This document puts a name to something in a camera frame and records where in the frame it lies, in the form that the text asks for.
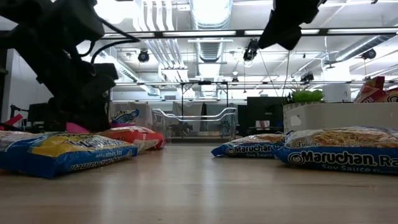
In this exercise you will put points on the large black monitor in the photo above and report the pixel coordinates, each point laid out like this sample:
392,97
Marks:
264,112

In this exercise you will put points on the clear plastic bin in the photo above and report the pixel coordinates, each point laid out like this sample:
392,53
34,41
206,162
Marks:
230,121

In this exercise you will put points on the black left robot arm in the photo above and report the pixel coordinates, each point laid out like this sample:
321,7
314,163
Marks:
46,28

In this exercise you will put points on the white cylinder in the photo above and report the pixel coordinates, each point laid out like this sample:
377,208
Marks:
337,93

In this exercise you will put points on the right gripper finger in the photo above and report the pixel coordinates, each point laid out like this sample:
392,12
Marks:
283,35

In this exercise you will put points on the black overhead frame bar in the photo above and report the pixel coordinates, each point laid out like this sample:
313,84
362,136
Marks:
202,33

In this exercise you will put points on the white plastic bin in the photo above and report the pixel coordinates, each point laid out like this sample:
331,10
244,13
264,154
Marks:
342,115

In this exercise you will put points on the green potted plant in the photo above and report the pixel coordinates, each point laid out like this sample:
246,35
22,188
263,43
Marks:
306,96

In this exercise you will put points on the small black monitor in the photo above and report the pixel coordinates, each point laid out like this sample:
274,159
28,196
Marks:
37,115

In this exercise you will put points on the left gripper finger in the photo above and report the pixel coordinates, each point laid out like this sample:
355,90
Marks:
66,116
96,115

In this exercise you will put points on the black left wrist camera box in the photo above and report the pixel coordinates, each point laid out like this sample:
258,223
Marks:
107,73

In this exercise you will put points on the silver ventilation duct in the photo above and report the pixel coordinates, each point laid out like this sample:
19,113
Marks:
211,18

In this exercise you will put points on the black ceiling spotlight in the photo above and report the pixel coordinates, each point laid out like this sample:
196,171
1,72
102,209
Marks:
143,56
250,51
369,54

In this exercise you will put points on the orange Maruchan noodle pack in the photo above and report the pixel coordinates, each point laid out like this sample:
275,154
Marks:
136,137
392,96

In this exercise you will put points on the red flat piece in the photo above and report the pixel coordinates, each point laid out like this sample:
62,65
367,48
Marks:
14,120

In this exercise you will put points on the blue Maruchan soy sauce pack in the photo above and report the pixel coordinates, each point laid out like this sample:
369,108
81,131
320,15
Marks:
77,155
248,149
126,116
335,158

